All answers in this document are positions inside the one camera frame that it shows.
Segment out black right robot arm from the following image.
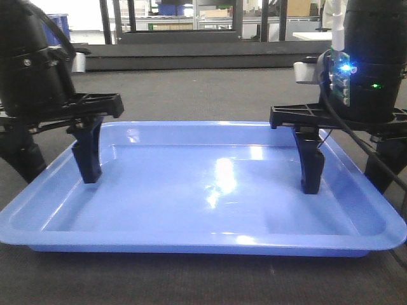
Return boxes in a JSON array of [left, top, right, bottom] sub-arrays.
[[270, 1, 406, 194]]

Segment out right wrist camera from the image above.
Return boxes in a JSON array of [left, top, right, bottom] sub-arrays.
[[293, 62, 324, 85]]

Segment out blue crate on side table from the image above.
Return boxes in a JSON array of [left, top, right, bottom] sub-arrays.
[[43, 13, 71, 46]]

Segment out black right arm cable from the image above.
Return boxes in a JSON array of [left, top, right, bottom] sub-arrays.
[[317, 50, 407, 191]]

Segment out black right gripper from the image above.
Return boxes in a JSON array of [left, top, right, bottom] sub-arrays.
[[269, 103, 407, 195]]

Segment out black metal frame rack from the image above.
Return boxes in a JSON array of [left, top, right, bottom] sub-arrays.
[[99, 1, 288, 45]]

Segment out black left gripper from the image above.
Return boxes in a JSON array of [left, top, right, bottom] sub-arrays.
[[1, 93, 124, 184]]

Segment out light blue plastic tray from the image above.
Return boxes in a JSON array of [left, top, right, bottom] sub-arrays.
[[1, 121, 406, 257]]

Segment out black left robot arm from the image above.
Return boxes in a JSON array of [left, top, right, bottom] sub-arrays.
[[1, 1, 124, 184]]

